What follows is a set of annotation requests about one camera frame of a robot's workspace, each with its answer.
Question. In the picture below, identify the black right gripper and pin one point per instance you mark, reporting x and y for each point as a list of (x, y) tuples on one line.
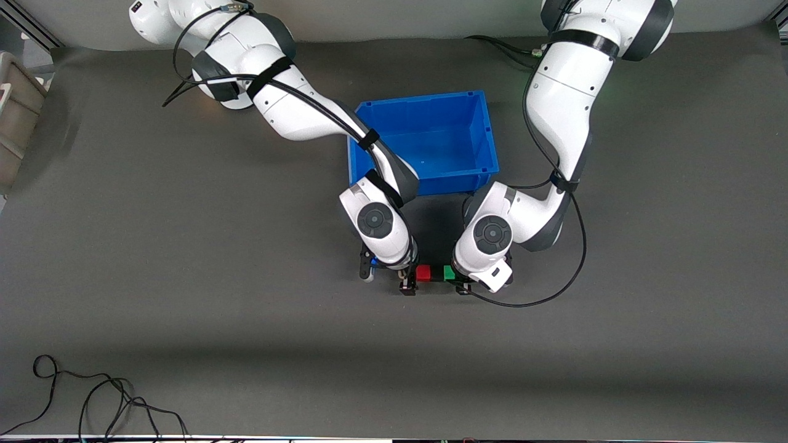
[(407, 282)]

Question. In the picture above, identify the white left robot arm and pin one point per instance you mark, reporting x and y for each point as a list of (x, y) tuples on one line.
[(560, 104)]

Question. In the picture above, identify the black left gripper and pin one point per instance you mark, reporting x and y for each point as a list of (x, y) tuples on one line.
[(463, 286)]

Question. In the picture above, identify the small black cube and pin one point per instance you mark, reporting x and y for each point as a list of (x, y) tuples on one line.
[(438, 274)]

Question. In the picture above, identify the dark grey table mat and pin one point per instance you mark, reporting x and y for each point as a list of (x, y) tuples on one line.
[(246, 338)]

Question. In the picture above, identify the beige plastic container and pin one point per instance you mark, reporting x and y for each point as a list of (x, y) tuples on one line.
[(18, 117)]

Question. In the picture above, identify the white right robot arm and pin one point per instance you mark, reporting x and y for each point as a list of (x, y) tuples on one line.
[(295, 117)]

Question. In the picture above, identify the blue plastic storage bin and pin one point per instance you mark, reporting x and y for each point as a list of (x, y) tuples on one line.
[(443, 135)]

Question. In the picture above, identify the metal frame rail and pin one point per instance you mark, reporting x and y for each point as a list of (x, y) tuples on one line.
[(28, 29)]

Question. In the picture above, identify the small green cube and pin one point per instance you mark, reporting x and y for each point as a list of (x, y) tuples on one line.
[(449, 272)]

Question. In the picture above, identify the small red cube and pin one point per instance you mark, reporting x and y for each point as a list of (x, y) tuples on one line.
[(423, 273)]

